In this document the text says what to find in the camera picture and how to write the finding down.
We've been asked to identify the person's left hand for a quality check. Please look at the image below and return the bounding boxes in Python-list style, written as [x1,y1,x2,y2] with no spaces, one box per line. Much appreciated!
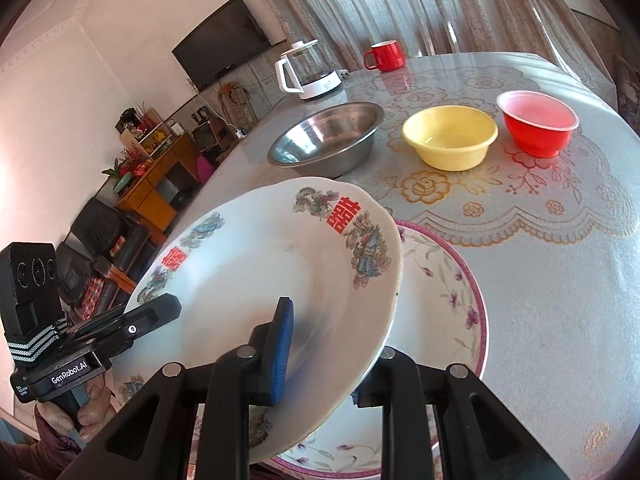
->
[37,374,119,444]

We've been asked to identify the red mug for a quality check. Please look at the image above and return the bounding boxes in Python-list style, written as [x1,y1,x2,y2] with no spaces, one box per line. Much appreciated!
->
[363,40,406,73]

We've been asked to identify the white phoenix print plate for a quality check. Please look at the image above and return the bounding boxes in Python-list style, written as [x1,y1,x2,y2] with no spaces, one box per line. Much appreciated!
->
[122,176,405,463]

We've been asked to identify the pink rimmed floral plate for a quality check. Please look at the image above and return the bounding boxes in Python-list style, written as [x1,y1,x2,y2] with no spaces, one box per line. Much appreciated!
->
[270,219,489,480]

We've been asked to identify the grey pleated curtain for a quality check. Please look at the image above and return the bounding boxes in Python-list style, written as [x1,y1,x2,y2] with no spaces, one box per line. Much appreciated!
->
[250,0,626,88]

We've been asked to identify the orange wooden cabinet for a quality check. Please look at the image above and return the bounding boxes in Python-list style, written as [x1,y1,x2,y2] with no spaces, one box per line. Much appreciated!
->
[114,132,203,235]

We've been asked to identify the person's left forearm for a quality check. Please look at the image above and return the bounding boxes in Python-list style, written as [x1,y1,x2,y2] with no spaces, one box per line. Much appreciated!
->
[0,410,83,480]

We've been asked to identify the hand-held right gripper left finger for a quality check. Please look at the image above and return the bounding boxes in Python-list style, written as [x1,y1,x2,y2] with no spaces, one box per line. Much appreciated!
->
[62,296,297,480]

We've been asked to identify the red plastic bowl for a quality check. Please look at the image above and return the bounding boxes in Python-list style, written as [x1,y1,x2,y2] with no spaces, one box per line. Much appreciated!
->
[496,90,580,159]

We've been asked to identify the yellow plastic bowl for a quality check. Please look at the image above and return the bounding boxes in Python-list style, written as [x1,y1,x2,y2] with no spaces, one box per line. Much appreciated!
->
[402,105,499,171]

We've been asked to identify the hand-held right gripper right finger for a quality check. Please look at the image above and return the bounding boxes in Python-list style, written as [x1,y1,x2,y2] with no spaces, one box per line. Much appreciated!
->
[352,346,571,480]

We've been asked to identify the dark small appliance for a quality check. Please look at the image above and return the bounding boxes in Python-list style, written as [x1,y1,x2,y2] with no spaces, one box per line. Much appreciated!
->
[191,122,221,151]

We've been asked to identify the black leather sofa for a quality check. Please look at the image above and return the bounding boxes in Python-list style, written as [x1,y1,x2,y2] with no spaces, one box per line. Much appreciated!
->
[55,197,166,321]

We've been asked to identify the wooden folding chair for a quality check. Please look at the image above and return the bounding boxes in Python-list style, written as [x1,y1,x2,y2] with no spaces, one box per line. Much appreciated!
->
[216,81,259,126]

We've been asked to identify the stainless steel bowl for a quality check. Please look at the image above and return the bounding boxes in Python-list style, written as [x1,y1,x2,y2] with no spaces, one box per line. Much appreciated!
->
[267,101,385,180]

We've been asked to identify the lace floral tablecloth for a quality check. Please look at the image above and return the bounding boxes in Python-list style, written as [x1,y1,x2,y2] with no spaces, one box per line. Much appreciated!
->
[327,52,640,480]

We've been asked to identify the green ceramic pot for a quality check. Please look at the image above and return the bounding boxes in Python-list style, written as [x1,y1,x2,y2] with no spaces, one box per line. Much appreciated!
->
[102,160,134,194]

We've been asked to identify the black flat screen television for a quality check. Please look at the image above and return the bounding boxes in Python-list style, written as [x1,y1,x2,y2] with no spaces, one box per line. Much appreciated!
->
[171,0,273,92]

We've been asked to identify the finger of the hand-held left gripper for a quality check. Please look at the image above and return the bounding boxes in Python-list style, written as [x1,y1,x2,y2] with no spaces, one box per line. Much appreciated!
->
[67,293,182,356]

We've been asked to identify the red artificial flowers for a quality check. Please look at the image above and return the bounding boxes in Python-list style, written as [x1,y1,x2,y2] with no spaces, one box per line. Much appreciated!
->
[122,147,152,177]

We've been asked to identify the white glass electric kettle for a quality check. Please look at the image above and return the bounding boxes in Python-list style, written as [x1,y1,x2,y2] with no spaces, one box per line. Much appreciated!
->
[274,40,346,101]

